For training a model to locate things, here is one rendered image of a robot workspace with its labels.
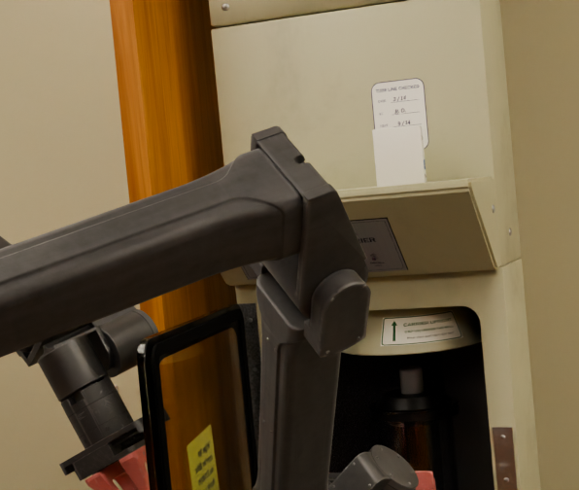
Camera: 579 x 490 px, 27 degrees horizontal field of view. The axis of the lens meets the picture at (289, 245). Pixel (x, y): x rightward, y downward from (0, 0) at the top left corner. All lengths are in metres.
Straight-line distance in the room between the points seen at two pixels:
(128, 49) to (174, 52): 0.09
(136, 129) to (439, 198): 0.36
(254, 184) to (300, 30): 0.63
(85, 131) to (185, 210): 1.26
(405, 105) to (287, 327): 0.52
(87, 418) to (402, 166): 0.41
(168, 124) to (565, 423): 0.74
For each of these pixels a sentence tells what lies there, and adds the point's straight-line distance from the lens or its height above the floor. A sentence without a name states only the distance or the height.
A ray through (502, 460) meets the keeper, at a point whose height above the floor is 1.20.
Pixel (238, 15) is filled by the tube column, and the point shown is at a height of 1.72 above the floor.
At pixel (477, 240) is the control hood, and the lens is 1.28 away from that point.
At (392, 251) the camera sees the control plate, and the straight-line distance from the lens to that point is 1.31.
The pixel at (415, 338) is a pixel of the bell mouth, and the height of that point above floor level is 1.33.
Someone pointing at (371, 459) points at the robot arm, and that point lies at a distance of 1.18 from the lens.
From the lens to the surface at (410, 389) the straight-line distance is 1.49.
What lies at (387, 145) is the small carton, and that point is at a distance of 1.28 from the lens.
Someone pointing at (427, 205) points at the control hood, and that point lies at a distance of 1.25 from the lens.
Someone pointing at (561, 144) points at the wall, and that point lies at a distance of 1.76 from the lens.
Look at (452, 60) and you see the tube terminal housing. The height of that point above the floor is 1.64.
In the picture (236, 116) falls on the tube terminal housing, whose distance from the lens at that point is 1.43.
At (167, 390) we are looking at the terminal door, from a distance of 1.20.
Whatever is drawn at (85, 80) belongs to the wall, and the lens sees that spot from 2.03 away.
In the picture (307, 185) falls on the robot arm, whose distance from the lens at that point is 0.79.
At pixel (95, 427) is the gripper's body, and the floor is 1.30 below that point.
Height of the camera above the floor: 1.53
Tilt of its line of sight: 3 degrees down
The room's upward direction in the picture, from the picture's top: 5 degrees counter-clockwise
